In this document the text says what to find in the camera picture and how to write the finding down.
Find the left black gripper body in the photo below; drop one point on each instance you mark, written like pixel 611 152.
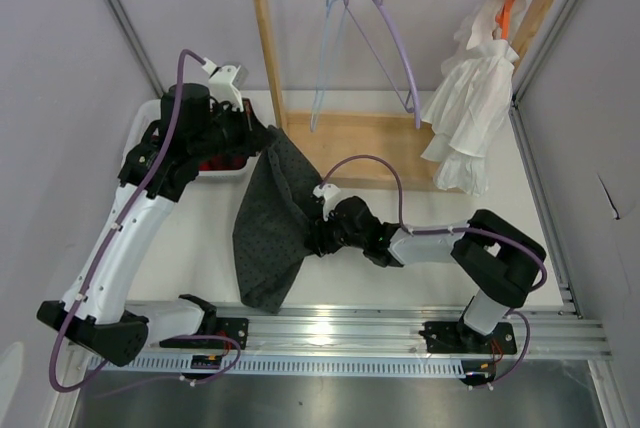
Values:
pixel 231 131

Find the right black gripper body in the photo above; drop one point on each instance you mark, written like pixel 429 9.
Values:
pixel 329 235

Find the dark grey dotted skirt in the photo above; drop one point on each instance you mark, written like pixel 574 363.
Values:
pixel 273 222

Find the light blue wire hanger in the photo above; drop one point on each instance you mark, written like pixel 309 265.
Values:
pixel 324 64

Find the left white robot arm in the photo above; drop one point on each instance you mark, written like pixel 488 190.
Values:
pixel 174 136

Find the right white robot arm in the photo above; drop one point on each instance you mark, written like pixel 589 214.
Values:
pixel 505 264

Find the orange plastic hanger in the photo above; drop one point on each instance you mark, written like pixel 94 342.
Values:
pixel 503 18

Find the red plaid garment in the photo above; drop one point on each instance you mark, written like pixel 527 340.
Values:
pixel 215 162

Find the wooden clothes rack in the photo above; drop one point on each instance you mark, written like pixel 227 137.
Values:
pixel 391 137

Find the white plastic basket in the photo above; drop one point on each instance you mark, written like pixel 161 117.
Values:
pixel 150 111

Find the white ruffled garment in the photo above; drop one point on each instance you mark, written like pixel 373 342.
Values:
pixel 471 103

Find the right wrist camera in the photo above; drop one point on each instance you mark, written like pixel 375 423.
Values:
pixel 327 195

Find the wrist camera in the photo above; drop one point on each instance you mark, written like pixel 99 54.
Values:
pixel 225 82
pixel 327 195

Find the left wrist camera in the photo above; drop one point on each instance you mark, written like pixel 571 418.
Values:
pixel 225 82

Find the aluminium mounting rail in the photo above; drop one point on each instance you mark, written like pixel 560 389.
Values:
pixel 358 331

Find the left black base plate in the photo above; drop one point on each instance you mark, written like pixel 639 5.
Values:
pixel 234 328

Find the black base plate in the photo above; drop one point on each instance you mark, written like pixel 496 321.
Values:
pixel 453 337
pixel 234 328

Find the white slotted cable duct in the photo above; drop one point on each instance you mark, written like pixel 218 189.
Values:
pixel 249 364

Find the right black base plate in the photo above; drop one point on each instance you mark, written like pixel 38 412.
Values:
pixel 453 337

